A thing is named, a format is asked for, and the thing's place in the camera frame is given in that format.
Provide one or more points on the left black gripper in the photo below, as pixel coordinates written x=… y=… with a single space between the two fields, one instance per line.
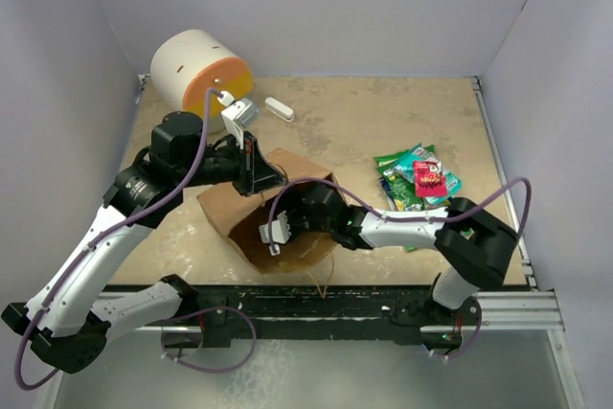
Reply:
x=254 y=173

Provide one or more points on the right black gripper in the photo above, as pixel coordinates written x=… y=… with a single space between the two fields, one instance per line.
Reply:
x=288 y=203

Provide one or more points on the green yellow candy bag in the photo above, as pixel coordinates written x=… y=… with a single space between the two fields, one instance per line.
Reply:
x=403 y=192

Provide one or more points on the teal snack packet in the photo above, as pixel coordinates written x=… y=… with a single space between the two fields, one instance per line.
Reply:
x=404 y=167

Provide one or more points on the red snack packet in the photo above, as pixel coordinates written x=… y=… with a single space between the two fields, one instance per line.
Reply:
x=429 y=179

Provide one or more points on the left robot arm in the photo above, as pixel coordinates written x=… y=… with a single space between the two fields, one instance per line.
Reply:
x=66 y=325

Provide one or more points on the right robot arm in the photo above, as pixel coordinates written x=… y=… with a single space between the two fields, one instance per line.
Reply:
x=477 y=245

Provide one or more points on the small white block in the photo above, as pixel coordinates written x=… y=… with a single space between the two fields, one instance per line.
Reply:
x=279 y=109

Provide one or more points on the round toy drawer cabinet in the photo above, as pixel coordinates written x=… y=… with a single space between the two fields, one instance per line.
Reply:
x=189 y=63

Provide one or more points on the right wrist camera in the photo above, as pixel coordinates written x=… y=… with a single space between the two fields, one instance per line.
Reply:
x=276 y=234

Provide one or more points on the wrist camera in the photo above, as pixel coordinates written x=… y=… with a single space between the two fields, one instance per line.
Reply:
x=237 y=115
x=276 y=234

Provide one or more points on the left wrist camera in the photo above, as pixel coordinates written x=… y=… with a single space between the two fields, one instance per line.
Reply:
x=237 y=115

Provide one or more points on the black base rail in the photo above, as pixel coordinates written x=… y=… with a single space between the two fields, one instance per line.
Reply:
x=402 y=314

